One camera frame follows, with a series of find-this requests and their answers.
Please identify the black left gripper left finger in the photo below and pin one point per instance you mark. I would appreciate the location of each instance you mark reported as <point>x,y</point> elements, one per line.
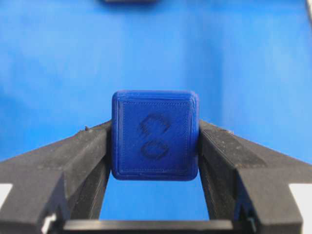
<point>63,180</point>

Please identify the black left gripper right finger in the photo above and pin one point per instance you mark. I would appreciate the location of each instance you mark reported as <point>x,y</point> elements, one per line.
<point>245,181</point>

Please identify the blue cube block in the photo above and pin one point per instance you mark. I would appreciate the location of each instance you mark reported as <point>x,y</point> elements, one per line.
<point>155,135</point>

